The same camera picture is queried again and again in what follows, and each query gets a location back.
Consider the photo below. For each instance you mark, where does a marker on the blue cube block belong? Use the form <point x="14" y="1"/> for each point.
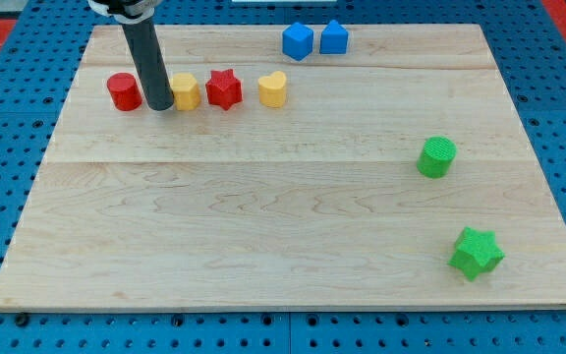
<point x="297" y="41"/>

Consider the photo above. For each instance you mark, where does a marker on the yellow heart block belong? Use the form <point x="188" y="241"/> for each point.
<point x="272" y="89"/>

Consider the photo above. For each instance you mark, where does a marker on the red star block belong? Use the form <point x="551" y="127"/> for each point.
<point x="224" y="89"/>

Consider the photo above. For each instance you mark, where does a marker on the light wooden board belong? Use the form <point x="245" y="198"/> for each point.
<point x="314" y="206"/>

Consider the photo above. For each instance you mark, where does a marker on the yellow hexagon block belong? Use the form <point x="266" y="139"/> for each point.
<point x="186" y="91"/>

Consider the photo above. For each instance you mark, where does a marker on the blue triangular prism block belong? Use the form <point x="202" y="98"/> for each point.
<point x="334" y="39"/>

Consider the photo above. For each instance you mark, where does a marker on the green cylinder block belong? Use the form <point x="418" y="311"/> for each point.
<point x="436" y="157"/>

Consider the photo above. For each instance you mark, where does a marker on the red cylinder block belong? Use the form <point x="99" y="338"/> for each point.
<point x="124" y="91"/>

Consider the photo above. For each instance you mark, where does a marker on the black cylindrical pointer rod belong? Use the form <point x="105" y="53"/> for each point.
<point x="146" y="53"/>

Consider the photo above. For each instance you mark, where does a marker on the green star block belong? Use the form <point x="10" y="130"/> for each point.
<point x="475" y="252"/>

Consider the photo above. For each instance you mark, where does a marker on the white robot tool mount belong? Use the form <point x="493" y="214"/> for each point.
<point x="128" y="12"/>

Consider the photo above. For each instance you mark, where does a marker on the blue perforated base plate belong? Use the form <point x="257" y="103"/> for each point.
<point x="37" y="67"/>

